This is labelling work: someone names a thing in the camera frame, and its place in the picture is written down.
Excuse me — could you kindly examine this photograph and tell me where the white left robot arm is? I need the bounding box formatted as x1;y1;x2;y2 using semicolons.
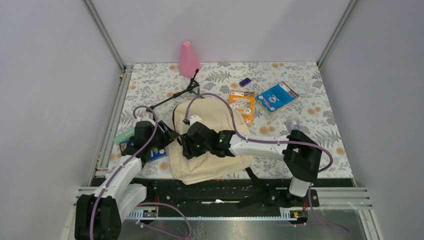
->
74;107;179;240

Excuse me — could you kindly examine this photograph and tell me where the orange booklet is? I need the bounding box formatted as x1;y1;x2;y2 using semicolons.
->
228;90;256;126

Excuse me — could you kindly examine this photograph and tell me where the blue picture book left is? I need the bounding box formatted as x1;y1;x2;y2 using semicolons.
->
119;140;168;163

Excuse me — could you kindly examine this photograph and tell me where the blue booklet right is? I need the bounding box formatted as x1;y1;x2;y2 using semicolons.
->
255;81;300;114

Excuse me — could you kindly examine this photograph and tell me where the pink cone-shaped object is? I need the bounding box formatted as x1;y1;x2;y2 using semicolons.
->
178;41;201;79

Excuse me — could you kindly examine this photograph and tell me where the small purple box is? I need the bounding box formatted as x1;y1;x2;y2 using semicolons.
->
239;77;252;87

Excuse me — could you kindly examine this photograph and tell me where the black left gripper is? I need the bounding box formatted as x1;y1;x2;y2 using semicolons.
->
147;120;179;150

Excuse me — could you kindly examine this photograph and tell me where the beige canvas backpack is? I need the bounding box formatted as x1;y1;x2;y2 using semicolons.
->
168;98;253;185

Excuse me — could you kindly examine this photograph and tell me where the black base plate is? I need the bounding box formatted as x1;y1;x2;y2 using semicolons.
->
91;178;355;218

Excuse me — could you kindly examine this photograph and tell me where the clear pen pack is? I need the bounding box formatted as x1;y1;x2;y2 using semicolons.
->
284;118;302;133

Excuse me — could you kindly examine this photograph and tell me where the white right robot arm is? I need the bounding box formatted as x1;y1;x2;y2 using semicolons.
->
182;99;334;208

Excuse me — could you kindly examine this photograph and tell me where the green tube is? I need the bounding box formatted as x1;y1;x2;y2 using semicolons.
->
113;128;135;145

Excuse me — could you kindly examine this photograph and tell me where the black compass tool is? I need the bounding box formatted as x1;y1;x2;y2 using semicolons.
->
150;68;200;110

